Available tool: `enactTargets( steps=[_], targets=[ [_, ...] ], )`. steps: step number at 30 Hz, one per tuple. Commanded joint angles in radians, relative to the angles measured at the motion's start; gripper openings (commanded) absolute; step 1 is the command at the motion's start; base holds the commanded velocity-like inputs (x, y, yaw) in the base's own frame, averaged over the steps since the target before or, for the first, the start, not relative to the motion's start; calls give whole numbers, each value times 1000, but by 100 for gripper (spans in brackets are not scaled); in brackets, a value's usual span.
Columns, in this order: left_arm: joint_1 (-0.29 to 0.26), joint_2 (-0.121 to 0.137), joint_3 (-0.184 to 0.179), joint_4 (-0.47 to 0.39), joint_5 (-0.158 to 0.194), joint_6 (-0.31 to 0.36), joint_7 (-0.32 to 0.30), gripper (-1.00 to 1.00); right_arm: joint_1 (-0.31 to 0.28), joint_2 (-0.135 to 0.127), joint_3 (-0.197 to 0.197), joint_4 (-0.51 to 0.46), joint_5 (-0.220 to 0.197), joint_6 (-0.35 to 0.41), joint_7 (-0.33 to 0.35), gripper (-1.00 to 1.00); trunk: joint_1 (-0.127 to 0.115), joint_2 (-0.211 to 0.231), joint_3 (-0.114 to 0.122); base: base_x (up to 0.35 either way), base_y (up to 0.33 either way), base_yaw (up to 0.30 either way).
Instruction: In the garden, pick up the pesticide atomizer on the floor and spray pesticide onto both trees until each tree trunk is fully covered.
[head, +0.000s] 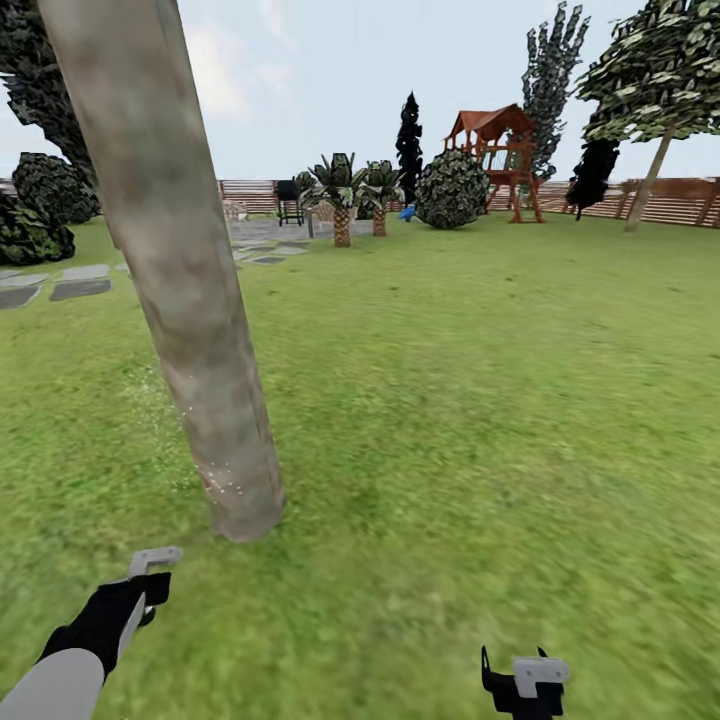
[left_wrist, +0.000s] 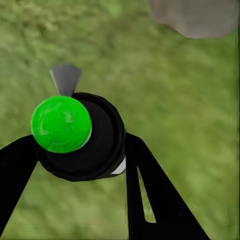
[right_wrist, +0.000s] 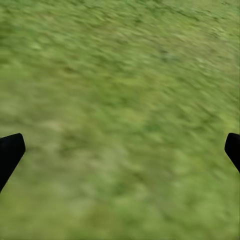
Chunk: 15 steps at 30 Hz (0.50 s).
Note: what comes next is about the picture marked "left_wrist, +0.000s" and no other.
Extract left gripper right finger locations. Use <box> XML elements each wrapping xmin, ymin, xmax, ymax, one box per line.
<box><xmin>125</xmin><ymin>133</ymin><xmax>210</xmax><ymax>240</ymax></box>

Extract pesticide atomizer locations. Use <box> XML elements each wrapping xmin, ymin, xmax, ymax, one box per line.
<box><xmin>31</xmin><ymin>64</ymin><xmax>128</xmax><ymax>182</ymax></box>

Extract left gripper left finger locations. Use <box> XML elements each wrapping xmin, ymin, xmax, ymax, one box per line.
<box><xmin>0</xmin><ymin>134</ymin><xmax>39</xmax><ymax>236</ymax></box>

